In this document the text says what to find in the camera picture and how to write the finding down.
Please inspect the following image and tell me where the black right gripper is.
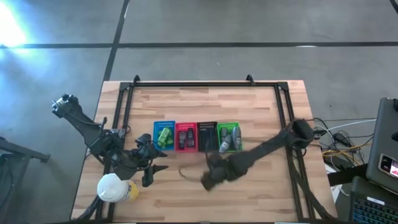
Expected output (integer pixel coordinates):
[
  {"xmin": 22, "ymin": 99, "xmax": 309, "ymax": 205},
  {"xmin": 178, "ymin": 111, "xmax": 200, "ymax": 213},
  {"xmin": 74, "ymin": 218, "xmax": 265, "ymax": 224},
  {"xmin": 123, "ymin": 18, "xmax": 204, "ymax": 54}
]
[{"xmin": 200, "ymin": 154, "xmax": 233, "ymax": 192}]

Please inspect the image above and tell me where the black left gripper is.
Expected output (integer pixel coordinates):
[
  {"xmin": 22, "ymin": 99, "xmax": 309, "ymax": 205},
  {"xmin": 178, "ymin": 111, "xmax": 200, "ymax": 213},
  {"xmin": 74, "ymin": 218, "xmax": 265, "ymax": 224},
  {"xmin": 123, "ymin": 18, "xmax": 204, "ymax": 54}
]
[{"xmin": 133, "ymin": 133, "xmax": 169, "ymax": 187}]

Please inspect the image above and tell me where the black toiletry tube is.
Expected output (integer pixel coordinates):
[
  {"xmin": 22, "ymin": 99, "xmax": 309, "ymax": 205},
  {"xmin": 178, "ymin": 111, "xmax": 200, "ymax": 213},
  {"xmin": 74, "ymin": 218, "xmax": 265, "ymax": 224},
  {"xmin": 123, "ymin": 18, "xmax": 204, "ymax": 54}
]
[
  {"xmin": 178, "ymin": 130, "xmax": 187, "ymax": 150},
  {"xmin": 186, "ymin": 127, "xmax": 196, "ymax": 148}
]

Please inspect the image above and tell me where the blue plastic basket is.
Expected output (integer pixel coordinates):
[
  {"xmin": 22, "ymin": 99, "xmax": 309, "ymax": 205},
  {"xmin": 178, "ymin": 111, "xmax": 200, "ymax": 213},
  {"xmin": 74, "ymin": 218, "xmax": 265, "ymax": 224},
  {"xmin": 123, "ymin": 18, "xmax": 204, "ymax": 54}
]
[{"xmin": 152, "ymin": 120, "xmax": 177, "ymax": 151}]

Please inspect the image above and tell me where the red plastic basket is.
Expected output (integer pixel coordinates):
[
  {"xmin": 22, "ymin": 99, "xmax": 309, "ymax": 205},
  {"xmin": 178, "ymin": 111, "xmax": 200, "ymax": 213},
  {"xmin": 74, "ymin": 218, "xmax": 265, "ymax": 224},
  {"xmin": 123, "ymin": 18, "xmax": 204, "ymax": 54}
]
[{"xmin": 174, "ymin": 122, "xmax": 198, "ymax": 152}]

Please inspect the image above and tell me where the black plastic basket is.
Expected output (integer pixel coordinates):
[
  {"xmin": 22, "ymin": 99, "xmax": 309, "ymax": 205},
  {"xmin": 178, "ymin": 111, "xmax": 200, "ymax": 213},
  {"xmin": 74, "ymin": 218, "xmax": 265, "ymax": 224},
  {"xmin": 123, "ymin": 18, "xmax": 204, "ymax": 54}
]
[{"xmin": 197, "ymin": 121, "xmax": 220, "ymax": 152}]

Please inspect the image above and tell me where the white-lidded yellow container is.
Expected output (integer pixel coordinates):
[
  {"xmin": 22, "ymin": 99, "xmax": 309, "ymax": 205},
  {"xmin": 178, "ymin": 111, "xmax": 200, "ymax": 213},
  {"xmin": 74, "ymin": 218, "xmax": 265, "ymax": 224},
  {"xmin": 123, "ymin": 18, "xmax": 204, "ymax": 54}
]
[{"xmin": 96, "ymin": 172, "xmax": 140, "ymax": 203}]

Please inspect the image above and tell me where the green plastic basket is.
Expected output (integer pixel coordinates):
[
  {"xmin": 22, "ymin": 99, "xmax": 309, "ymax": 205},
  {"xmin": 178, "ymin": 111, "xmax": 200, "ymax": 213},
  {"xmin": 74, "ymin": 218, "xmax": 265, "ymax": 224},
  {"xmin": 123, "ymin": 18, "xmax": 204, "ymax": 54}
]
[{"xmin": 216, "ymin": 121, "xmax": 244, "ymax": 154}]

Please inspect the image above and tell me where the dark metal side stand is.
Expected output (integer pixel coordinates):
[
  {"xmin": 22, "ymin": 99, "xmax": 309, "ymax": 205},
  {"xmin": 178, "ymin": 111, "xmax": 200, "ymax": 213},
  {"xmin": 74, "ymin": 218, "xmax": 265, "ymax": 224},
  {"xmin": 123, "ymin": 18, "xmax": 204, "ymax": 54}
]
[{"xmin": 0, "ymin": 136, "xmax": 51, "ymax": 224}]

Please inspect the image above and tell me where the black power adapter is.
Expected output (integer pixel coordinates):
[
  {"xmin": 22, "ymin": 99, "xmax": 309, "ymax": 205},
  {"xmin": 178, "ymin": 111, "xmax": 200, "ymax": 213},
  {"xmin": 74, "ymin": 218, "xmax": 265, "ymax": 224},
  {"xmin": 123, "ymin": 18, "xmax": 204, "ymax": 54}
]
[{"xmin": 331, "ymin": 131, "xmax": 353, "ymax": 147}]

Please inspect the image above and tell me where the black backlit keyboard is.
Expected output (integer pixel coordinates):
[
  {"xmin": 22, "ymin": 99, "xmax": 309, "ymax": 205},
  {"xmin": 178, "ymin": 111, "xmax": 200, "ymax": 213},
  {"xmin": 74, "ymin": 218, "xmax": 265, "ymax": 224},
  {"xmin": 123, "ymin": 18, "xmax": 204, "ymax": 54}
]
[{"xmin": 349, "ymin": 191, "xmax": 398, "ymax": 224}]

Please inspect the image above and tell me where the grey laptop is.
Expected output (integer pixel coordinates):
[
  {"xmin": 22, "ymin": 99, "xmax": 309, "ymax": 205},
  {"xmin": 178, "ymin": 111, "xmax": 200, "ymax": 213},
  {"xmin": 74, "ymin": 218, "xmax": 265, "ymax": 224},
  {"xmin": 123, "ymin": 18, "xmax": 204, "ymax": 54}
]
[{"xmin": 366, "ymin": 97, "xmax": 398, "ymax": 195}]

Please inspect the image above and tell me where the black metal table frame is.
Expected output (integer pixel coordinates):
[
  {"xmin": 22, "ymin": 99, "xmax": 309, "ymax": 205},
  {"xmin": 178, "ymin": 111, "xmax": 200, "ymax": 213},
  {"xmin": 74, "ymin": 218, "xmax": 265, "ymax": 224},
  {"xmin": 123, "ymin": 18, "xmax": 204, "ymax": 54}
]
[{"xmin": 74, "ymin": 74, "xmax": 338, "ymax": 223}]

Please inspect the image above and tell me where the yellow cable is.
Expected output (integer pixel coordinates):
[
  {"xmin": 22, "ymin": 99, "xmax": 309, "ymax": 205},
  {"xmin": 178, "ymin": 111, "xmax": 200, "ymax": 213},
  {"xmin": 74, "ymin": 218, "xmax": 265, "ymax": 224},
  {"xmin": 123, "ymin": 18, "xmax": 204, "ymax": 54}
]
[{"xmin": 322, "ymin": 146, "xmax": 368, "ymax": 166}]

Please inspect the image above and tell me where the black strap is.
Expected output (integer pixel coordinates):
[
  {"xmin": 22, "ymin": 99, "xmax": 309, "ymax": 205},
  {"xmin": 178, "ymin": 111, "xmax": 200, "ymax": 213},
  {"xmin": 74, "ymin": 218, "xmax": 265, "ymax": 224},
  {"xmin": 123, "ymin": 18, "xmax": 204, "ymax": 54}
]
[{"xmin": 327, "ymin": 164, "xmax": 368, "ymax": 187}]

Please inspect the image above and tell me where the white cable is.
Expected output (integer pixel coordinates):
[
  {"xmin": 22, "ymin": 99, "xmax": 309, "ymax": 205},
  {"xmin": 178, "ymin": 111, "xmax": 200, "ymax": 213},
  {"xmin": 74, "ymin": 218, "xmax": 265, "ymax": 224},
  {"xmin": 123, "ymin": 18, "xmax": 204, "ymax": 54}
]
[{"xmin": 313, "ymin": 118, "xmax": 377, "ymax": 134}]

